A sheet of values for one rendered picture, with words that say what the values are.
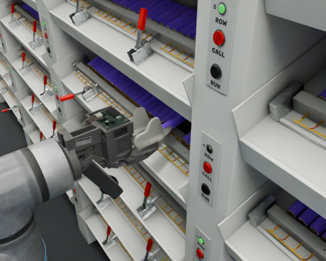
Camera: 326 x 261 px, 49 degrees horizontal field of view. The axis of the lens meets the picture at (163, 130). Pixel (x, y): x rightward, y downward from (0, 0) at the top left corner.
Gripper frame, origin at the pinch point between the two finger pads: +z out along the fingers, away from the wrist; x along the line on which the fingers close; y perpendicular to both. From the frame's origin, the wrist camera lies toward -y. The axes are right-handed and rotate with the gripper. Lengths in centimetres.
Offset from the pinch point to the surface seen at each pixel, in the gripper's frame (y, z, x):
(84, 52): -0.6, 6.9, 47.2
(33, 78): -25, 3, 94
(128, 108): -2.9, 1.7, 15.6
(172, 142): -2.8, 1.4, -1.1
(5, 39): -15, 2, 118
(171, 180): -6.8, -2.9, -6.2
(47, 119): -44, 5, 91
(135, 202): -26.2, -1.7, 9.8
